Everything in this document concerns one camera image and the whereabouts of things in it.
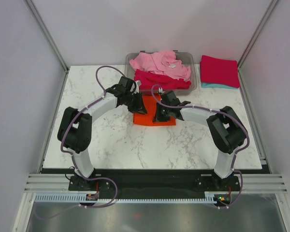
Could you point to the folded magenta t shirt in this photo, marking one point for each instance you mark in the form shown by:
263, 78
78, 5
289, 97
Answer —
219, 71

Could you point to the magenta t shirt in bin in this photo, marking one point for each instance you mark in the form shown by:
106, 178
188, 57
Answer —
148, 79

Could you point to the folded teal t shirt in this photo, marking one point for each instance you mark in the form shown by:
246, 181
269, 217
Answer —
210, 85

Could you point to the right aluminium frame post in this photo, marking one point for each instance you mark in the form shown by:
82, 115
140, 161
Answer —
257, 32

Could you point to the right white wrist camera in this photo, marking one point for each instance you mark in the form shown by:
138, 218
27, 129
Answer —
160, 91

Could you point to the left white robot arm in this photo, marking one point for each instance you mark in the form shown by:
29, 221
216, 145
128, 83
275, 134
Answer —
75, 130

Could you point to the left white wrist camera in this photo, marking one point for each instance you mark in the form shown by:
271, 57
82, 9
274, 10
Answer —
138, 83

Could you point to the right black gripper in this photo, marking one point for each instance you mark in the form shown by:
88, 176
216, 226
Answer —
158, 117

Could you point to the left aluminium frame post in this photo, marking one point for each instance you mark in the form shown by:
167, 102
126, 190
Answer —
46, 33

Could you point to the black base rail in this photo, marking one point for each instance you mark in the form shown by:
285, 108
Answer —
123, 183

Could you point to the white slotted cable duct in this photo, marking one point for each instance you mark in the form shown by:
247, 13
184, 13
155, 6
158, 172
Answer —
87, 198

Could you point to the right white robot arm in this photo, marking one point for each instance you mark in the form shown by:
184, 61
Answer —
228, 132

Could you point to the light pink t shirt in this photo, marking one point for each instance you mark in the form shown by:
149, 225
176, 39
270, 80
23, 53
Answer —
163, 62

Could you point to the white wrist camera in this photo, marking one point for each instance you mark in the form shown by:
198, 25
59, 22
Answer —
138, 83
160, 91

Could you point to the clear plastic bin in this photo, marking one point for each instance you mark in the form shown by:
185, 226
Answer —
185, 57

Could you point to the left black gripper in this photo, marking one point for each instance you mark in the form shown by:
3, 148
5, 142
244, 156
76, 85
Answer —
139, 107

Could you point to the orange t shirt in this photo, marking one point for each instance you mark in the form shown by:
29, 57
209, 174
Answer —
148, 119

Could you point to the aluminium frame post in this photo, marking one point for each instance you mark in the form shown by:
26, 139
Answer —
46, 33
257, 32

